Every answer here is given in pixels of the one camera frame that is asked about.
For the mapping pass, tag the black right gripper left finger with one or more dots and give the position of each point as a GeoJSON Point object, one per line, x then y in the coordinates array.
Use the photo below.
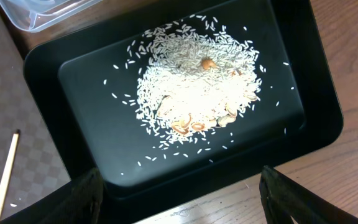
{"type": "Point", "coordinates": [78, 201]}

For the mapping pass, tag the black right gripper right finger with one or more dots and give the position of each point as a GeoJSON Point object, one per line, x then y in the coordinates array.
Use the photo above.
{"type": "Point", "coordinates": [285, 201]}

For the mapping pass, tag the wooden chopstick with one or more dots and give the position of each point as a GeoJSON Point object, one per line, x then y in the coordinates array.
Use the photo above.
{"type": "Point", "coordinates": [6, 174]}

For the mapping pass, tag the pile of rice scraps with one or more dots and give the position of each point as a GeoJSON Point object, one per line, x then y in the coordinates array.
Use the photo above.
{"type": "Point", "coordinates": [189, 86]}

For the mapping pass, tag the black waste tray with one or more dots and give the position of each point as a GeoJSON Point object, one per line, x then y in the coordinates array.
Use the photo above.
{"type": "Point", "coordinates": [79, 82]}

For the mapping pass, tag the clear plastic waste bin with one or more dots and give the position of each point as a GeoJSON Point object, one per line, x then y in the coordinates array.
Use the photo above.
{"type": "Point", "coordinates": [36, 15]}

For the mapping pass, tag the dark brown serving tray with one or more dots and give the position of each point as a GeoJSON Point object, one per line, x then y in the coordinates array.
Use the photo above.
{"type": "Point", "coordinates": [38, 169]}

